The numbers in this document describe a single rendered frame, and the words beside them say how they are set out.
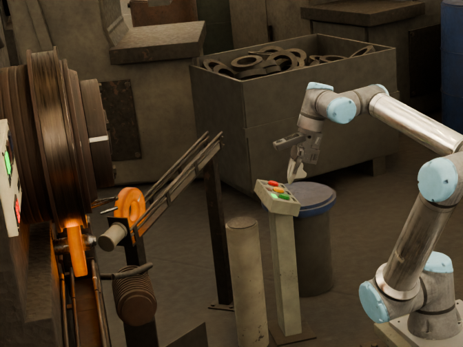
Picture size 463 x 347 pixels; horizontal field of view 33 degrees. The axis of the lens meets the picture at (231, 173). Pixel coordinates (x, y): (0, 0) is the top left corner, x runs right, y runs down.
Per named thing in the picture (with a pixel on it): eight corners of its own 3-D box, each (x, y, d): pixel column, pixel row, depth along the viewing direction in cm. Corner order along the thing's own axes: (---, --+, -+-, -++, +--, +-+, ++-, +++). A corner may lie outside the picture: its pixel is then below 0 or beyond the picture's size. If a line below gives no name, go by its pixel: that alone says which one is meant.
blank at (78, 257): (65, 210, 216) (76, 208, 216) (74, 259, 222) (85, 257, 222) (66, 235, 202) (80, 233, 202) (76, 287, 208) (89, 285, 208)
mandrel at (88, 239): (29, 243, 208) (30, 244, 212) (32, 259, 207) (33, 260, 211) (94, 231, 211) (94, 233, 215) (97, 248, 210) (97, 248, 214)
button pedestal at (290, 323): (279, 350, 303) (265, 201, 282) (262, 320, 325) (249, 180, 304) (318, 341, 305) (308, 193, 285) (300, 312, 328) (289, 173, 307)
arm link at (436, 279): (464, 301, 274) (461, 255, 269) (425, 317, 267) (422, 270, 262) (435, 287, 287) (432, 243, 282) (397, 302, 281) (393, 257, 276)
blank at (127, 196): (127, 242, 265) (136, 243, 263) (108, 218, 253) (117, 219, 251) (141, 203, 273) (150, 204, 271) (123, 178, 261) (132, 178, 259)
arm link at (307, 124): (304, 117, 275) (295, 111, 284) (300, 131, 276) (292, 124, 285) (327, 122, 278) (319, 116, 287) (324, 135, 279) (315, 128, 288)
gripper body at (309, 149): (315, 166, 283) (324, 134, 280) (293, 162, 280) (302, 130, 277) (309, 160, 290) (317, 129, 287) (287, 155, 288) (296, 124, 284)
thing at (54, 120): (63, 213, 228) (62, 251, 182) (34, 50, 220) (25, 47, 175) (85, 209, 229) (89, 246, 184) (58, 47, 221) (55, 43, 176)
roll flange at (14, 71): (28, 219, 226) (18, 259, 181) (-2, 55, 219) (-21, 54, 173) (63, 213, 228) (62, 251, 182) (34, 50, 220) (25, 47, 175)
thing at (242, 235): (242, 354, 302) (229, 230, 285) (235, 339, 313) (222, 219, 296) (272, 348, 304) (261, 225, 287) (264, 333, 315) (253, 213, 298)
